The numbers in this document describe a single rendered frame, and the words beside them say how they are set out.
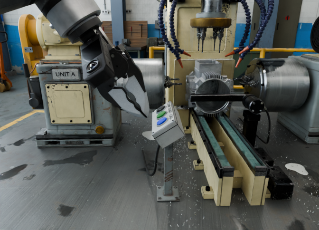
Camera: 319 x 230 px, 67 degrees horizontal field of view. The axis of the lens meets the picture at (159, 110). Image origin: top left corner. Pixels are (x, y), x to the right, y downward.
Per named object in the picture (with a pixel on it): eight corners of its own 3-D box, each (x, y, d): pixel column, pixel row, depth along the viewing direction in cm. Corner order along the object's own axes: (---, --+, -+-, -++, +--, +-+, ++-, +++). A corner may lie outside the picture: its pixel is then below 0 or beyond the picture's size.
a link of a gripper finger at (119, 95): (147, 110, 55) (123, 76, 52) (146, 119, 49) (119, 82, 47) (136, 117, 55) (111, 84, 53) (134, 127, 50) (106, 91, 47)
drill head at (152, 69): (100, 103, 127) (96, 55, 119) (169, 103, 128) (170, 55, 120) (88, 121, 104) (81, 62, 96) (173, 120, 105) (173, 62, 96)
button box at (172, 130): (160, 124, 78) (151, 111, 76) (179, 112, 77) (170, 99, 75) (162, 149, 62) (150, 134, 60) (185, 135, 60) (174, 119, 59)
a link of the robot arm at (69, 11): (79, -15, 39) (34, 20, 41) (98, 13, 41) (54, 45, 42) (92, -7, 48) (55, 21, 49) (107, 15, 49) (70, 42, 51)
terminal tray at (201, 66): (193, 74, 121) (194, 60, 119) (214, 74, 121) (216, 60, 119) (198, 79, 110) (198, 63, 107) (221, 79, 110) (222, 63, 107)
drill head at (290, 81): (225, 102, 129) (229, 55, 121) (301, 102, 130) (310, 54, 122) (241, 120, 105) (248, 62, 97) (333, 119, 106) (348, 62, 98)
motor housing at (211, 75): (184, 103, 126) (185, 67, 120) (220, 103, 126) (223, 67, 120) (190, 117, 107) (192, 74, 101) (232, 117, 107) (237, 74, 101)
